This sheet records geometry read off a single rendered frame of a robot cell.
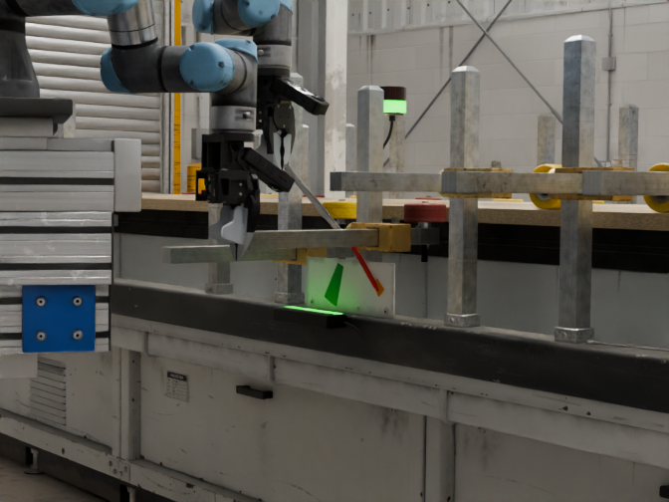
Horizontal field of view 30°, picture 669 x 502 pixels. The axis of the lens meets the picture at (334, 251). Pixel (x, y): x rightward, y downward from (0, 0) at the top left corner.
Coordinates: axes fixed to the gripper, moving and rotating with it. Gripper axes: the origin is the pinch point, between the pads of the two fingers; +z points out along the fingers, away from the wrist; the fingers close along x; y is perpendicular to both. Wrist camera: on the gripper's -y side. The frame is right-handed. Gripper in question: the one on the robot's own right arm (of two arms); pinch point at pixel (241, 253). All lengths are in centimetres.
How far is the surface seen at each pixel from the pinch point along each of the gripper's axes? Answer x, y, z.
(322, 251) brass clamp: -19.9, -32.7, 0.9
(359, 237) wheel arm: 1.5, -24.5, -2.6
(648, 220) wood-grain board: 49, -45, -7
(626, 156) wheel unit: -30, -138, -22
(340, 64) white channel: -134, -128, -52
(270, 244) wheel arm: 1.5, -4.8, -1.5
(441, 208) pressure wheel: 4.1, -42.1, -8.1
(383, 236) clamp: 3.1, -28.8, -2.9
